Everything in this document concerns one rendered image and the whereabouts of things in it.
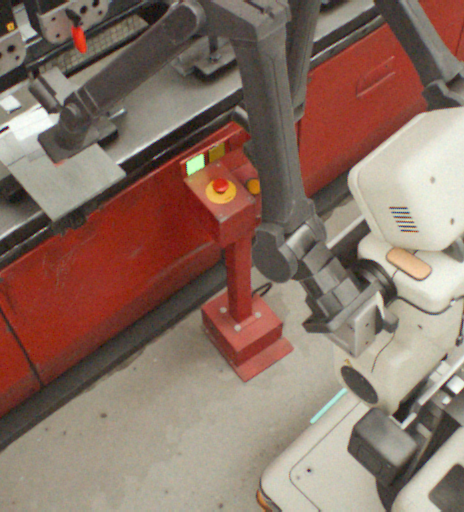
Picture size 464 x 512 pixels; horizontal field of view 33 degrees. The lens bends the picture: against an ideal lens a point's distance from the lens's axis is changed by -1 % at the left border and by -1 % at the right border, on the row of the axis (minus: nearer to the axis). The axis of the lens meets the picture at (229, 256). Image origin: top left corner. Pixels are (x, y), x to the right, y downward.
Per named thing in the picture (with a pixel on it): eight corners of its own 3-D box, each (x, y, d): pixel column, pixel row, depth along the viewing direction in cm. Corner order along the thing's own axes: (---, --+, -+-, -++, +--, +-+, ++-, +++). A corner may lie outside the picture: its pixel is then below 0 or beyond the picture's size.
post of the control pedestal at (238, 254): (238, 324, 240) (233, 221, 195) (228, 312, 242) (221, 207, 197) (252, 315, 241) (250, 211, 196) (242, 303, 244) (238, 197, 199)
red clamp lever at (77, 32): (82, 56, 158) (73, 18, 150) (71, 46, 160) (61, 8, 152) (89, 52, 159) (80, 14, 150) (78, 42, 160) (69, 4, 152)
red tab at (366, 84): (359, 100, 231) (362, 82, 225) (355, 96, 232) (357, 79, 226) (394, 76, 236) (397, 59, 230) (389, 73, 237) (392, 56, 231)
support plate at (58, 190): (54, 222, 155) (52, 219, 154) (-11, 148, 167) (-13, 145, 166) (126, 176, 161) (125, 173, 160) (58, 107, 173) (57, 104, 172)
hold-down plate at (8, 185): (11, 204, 173) (7, 196, 170) (-1, 190, 175) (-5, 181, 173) (119, 137, 183) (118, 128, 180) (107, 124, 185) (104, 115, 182)
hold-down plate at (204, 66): (207, 83, 191) (206, 74, 189) (193, 72, 194) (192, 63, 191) (296, 29, 201) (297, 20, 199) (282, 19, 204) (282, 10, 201)
